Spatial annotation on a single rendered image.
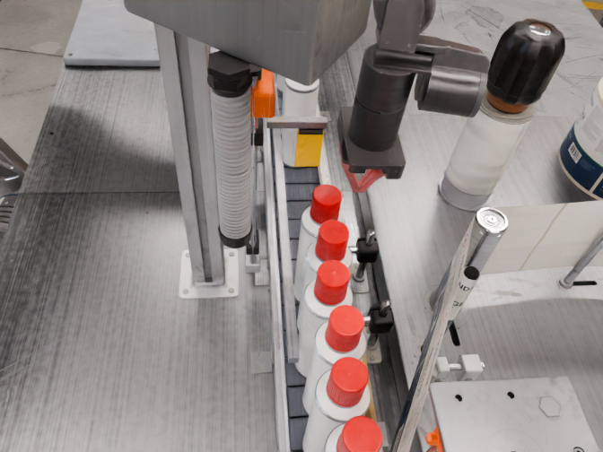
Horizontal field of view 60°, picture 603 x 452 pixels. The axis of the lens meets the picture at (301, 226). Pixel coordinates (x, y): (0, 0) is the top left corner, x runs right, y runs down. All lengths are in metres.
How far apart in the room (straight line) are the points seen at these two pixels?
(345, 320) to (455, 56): 0.28
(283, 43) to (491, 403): 0.29
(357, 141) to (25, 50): 2.46
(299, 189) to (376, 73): 0.36
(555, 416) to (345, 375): 0.16
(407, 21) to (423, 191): 0.43
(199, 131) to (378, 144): 0.20
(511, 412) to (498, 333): 0.36
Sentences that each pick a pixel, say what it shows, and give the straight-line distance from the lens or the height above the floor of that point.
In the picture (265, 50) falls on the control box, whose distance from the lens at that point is 0.38.
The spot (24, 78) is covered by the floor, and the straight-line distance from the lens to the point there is 2.76.
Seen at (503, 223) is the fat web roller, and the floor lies 1.07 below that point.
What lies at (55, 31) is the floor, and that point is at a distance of 3.05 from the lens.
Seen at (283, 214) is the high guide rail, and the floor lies 0.96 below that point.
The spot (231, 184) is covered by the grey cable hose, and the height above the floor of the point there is 1.17.
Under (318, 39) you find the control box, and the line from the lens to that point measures 0.36.
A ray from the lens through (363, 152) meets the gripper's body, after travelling 0.61.
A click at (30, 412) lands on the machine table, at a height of 0.83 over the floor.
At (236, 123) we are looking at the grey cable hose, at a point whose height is 1.24.
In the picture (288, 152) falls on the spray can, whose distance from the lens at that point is 0.87.
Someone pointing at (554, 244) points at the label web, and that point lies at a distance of 0.78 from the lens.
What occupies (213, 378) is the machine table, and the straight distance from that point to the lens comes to 0.74.
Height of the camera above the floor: 1.51
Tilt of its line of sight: 51 degrees down
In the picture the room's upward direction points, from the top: 7 degrees clockwise
